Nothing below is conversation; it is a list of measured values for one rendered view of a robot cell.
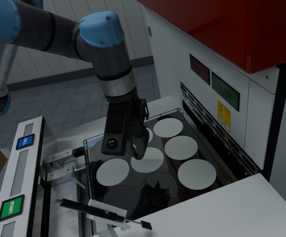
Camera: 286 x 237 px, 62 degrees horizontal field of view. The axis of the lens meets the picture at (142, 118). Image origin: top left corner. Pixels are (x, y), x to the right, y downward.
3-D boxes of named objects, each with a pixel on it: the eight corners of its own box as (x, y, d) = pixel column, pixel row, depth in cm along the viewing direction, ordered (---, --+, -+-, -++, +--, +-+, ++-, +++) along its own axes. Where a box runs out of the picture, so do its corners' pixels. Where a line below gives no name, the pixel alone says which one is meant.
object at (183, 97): (185, 108, 94) (182, 88, 89) (255, 200, 59) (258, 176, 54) (181, 110, 94) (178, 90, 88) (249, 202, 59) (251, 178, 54)
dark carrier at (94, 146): (178, 111, 86) (178, 110, 86) (231, 185, 59) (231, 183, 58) (88, 142, 83) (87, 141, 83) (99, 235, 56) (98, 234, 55)
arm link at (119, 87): (127, 79, 45) (88, 82, 47) (132, 99, 48) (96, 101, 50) (135, 61, 50) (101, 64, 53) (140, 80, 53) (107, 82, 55)
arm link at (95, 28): (98, 8, 47) (127, 8, 41) (113, 59, 53) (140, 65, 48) (65, 22, 43) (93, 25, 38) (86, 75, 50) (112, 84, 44)
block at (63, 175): (75, 169, 76) (72, 163, 74) (76, 177, 73) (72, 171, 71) (51, 178, 75) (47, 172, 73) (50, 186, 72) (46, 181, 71)
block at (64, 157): (74, 153, 82) (71, 147, 80) (75, 160, 79) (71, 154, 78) (52, 161, 81) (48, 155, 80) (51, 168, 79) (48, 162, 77)
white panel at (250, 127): (161, 75, 125) (146, -7, 101) (264, 206, 60) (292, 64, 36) (155, 77, 125) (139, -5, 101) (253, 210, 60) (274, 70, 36)
